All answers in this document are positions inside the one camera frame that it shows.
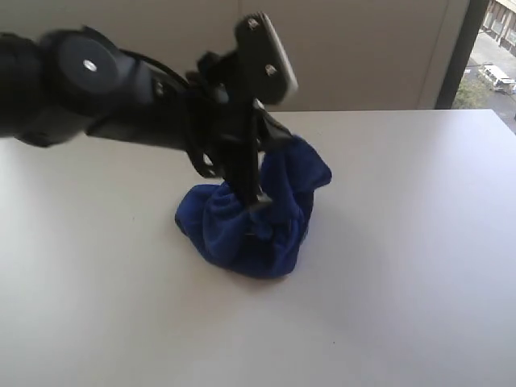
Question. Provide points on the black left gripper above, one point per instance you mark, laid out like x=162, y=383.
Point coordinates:
x=222, y=112

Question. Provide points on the blue microfiber towel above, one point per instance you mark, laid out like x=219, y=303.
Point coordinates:
x=261, y=244

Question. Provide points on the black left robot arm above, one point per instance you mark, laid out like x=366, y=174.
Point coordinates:
x=77, y=81

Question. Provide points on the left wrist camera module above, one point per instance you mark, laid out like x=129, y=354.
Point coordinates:
x=264, y=61

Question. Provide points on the dark window frame post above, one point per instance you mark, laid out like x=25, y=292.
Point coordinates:
x=472, y=21

